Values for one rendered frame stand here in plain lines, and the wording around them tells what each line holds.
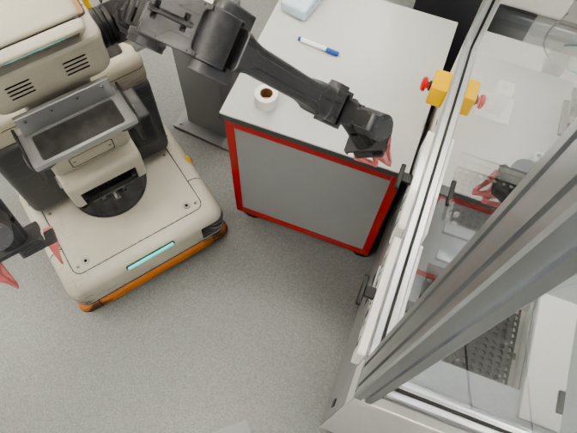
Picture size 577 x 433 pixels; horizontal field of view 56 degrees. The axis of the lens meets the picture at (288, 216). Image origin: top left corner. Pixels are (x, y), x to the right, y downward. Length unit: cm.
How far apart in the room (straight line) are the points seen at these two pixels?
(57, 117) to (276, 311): 118
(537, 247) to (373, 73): 140
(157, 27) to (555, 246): 61
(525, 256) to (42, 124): 112
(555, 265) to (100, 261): 175
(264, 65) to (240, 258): 143
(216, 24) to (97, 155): 82
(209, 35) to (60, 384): 167
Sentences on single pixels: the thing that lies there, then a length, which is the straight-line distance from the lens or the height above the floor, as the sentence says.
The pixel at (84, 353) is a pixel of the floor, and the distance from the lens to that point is 222.
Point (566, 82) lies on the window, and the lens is 52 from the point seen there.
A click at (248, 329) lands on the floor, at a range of 213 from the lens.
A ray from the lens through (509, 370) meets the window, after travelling 70.
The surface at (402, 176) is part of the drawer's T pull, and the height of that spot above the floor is 91.
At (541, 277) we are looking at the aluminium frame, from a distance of 41.
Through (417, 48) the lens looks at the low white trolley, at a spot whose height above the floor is 76.
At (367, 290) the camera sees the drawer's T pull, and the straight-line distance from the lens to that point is 123.
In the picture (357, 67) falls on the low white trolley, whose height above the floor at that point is 76.
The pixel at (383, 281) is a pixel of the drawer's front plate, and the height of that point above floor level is 93.
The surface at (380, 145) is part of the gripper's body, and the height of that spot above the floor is 108.
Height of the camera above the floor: 207
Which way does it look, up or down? 65 degrees down
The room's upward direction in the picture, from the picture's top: 4 degrees clockwise
